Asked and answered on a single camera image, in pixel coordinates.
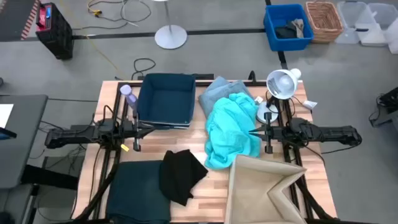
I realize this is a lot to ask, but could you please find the black mat with striped edge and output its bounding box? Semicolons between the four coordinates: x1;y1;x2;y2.
0;0;41;42

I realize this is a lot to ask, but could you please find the dark teal garment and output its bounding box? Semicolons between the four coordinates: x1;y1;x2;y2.
105;160;172;224

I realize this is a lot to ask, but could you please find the yellow cord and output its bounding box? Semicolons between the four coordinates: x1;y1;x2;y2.
58;0;126;79

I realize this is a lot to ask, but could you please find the clear plastic bin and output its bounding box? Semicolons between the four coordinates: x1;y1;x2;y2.
335;0;369;45
355;2;398;48

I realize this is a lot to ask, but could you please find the black garment in crate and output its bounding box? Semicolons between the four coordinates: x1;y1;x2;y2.
274;21;297;40

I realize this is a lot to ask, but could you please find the beige garment in crate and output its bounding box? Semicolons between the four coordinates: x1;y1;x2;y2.
290;18;305;39

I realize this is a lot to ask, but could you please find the black case with red top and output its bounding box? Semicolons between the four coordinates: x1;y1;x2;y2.
35;2;75;60

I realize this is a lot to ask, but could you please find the navy white striped fabric bin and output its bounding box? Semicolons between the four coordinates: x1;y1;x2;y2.
136;73;197;130

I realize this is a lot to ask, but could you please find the beige fabric bin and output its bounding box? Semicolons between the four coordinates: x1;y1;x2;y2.
223;154;308;224

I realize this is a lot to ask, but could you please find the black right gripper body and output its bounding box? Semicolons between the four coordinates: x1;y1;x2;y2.
264;111;289;155

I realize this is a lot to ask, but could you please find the wicker basket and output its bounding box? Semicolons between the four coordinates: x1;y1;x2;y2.
304;1;345;44

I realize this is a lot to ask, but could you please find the blue plastic crate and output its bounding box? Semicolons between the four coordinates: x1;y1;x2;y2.
263;3;315;52

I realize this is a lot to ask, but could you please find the black aluminium frame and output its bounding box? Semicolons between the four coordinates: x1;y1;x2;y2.
73;79;340;224

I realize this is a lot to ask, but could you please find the white paper sheet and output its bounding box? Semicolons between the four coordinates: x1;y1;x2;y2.
0;103;15;129

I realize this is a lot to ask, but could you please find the grey desk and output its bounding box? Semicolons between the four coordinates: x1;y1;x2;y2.
0;94;49;190

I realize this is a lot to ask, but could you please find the white desk lamp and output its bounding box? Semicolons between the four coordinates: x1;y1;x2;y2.
255;67;302;124

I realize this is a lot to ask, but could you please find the black equipment with cables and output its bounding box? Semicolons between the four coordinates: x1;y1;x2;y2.
368;86;398;128

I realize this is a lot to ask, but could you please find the grey-blue garment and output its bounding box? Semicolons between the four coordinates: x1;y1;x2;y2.
198;79;254;119

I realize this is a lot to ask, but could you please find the turquoise garment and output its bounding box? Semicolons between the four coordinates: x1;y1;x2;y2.
203;92;263;170

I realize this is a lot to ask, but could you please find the black garment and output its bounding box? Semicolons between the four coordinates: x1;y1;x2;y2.
159;149;209;207
274;21;297;40

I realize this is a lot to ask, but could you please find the lavender spray bottle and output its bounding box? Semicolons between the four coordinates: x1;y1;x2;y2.
119;83;139;110

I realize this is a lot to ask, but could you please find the dark blue device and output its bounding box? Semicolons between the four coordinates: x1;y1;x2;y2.
0;126;18;141

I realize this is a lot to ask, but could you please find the black floor cable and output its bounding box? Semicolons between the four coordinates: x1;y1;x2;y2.
131;57;157;81

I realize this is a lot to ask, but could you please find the grey floor cable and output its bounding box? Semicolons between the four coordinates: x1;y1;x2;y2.
119;0;152;27

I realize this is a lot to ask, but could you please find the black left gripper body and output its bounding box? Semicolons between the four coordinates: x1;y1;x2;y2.
123;111;141;152

